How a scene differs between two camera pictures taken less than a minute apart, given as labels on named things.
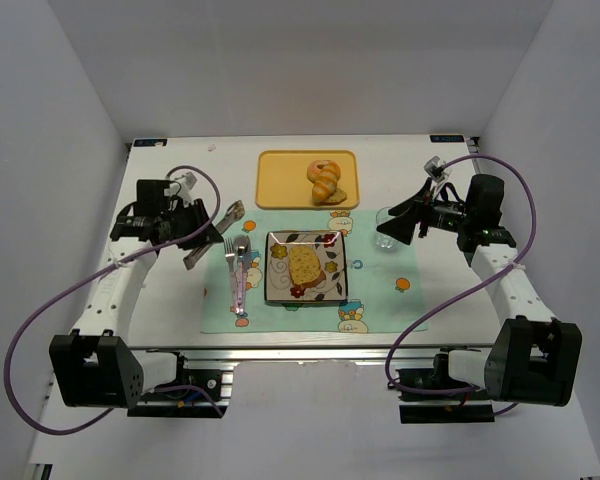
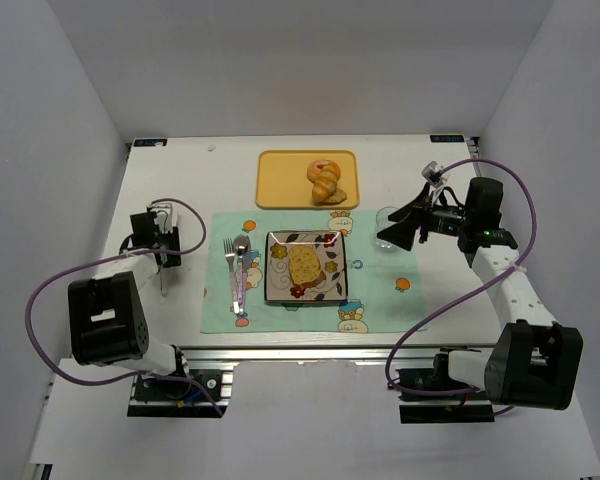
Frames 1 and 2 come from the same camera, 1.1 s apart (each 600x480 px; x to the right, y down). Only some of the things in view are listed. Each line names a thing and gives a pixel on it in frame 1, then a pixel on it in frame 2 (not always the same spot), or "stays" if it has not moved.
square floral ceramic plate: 330,247 stays
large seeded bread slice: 305,267 stays
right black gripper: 421,211 stays
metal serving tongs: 235,212 to 164,274
